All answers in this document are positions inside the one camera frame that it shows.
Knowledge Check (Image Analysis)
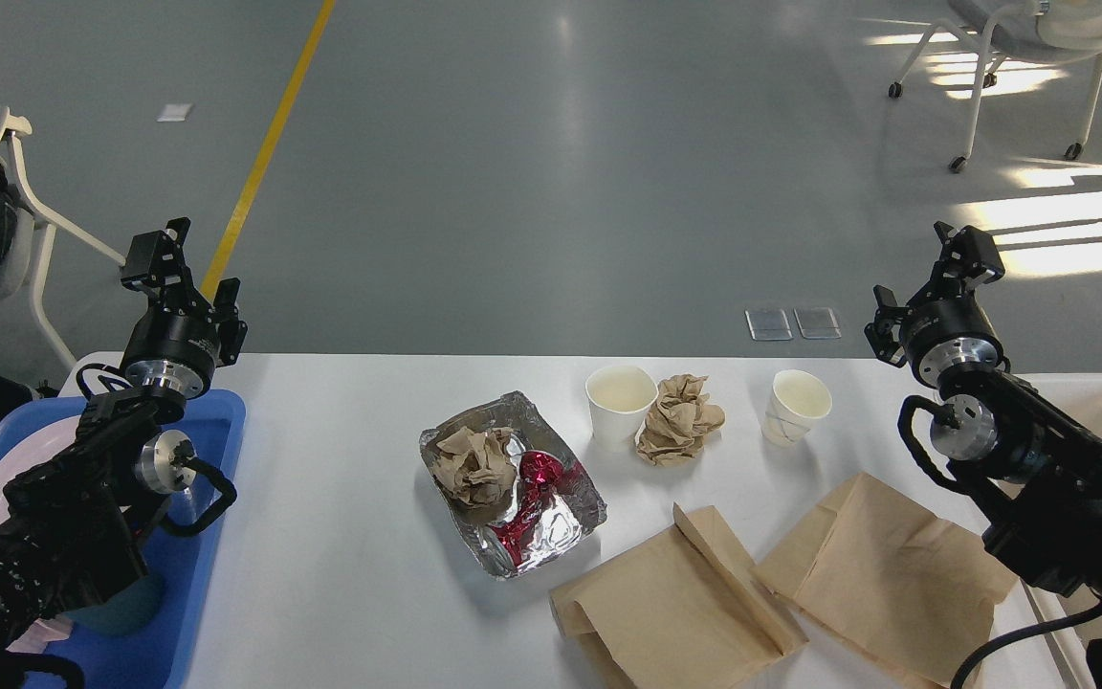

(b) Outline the clear floor plate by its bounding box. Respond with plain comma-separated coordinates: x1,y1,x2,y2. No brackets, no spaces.
793,308,843,340
744,308,793,342

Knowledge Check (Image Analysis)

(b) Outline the clear floor plate right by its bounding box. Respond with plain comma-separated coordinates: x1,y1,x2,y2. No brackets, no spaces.
793,308,843,340

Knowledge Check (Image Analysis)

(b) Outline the dark green mug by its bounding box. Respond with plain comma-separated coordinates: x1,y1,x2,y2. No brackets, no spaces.
64,572,166,637

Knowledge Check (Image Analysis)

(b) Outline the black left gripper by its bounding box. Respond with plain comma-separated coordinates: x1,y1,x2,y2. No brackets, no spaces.
120,217,248,400

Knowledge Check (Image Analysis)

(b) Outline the crumpled brown paper in tray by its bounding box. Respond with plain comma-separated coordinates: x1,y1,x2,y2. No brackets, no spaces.
431,427,517,510

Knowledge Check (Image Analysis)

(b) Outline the pink mug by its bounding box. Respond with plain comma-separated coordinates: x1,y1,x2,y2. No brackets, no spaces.
6,615,74,655

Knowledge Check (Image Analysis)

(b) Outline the pink plate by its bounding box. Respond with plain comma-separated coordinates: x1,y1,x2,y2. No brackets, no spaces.
0,417,78,524

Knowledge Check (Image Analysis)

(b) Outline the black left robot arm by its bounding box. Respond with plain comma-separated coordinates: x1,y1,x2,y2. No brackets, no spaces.
0,217,248,688

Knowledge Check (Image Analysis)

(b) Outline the aluminium foil tray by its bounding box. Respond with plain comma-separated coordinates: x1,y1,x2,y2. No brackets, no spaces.
419,391,606,579

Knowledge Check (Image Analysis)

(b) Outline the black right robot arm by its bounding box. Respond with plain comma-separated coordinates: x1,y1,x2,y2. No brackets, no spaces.
863,220,1102,688

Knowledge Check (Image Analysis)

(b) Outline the white chair right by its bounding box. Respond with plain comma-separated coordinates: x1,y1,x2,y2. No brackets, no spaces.
887,1,1102,174

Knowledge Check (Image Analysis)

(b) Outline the brown paper bag front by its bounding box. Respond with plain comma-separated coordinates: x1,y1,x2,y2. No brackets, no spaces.
550,506,808,688

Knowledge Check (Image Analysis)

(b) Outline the crumpled brown paper ball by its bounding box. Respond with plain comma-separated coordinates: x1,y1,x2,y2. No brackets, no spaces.
635,372,726,467

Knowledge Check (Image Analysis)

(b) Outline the white paper cup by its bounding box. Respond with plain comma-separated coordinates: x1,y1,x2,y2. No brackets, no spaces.
584,365,659,450
761,369,832,448

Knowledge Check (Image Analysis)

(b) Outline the clear floor plate left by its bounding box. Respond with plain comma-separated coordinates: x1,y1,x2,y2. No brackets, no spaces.
744,308,793,342

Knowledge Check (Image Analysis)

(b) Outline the white plastic bin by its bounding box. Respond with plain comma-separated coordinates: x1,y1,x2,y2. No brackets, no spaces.
931,372,1102,688

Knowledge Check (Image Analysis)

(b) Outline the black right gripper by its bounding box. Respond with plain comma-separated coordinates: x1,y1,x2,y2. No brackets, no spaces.
863,220,1006,388

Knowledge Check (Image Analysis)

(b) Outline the brown paper bag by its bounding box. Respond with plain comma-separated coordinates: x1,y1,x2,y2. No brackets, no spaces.
550,506,808,688
754,474,1016,688

